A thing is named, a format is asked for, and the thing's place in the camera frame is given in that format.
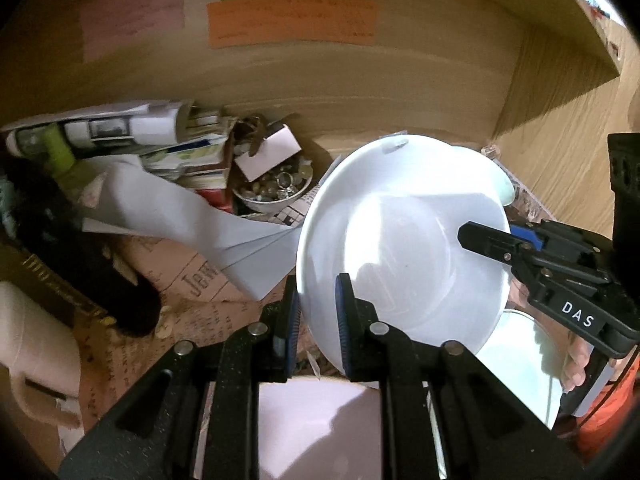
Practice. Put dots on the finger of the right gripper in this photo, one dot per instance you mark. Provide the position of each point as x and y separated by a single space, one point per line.
491 243
528 233

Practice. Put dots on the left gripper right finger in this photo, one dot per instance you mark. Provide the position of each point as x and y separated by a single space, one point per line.
354 317

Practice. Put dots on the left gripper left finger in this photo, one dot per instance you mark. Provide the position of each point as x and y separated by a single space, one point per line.
286 331

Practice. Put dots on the white deep bowl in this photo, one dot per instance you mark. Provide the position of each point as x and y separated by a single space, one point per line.
389 216

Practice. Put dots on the brown newspaper print paper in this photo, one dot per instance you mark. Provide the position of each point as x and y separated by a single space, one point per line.
199 304

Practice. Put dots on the white loose paper sheet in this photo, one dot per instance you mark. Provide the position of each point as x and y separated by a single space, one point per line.
117 195

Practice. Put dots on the stack of papers and books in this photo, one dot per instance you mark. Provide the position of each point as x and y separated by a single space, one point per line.
169 139

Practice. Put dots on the dark wine bottle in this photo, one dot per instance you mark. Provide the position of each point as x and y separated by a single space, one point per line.
45 254

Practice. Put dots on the white folded card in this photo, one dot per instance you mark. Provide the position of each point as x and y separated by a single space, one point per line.
275 149

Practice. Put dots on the pink sticky note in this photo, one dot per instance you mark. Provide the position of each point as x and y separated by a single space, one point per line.
107 25

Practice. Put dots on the white mug beige handle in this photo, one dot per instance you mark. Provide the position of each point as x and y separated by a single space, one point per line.
38 348

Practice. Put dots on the large white plate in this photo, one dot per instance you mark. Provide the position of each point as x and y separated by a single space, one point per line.
524 357

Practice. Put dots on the small bowl of beads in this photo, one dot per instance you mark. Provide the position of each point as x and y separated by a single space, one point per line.
278 187

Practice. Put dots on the orange sticky note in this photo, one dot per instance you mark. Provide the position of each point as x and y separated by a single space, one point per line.
238 23

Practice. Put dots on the person's right hand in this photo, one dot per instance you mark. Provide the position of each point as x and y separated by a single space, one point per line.
577 358

